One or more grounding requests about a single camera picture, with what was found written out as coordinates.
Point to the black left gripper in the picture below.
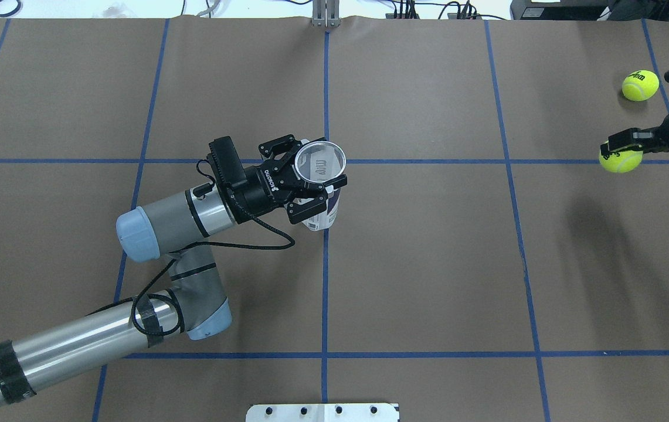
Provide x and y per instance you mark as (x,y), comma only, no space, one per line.
(259,194)

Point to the clear tennis ball tube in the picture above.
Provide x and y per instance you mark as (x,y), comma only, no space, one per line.
(321,161)

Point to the yellow tennis ball with logo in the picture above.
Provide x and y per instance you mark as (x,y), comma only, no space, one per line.
(619,161)

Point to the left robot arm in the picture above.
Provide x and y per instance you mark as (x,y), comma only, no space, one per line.
(187,295)

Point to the black box with label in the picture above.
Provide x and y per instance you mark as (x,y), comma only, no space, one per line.
(557,10)

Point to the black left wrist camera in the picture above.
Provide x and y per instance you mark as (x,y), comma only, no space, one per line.
(226,163)

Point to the aluminium frame post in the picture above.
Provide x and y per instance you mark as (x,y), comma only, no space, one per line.
(326,14)

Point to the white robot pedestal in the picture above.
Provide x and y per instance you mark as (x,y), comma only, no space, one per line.
(324,412)

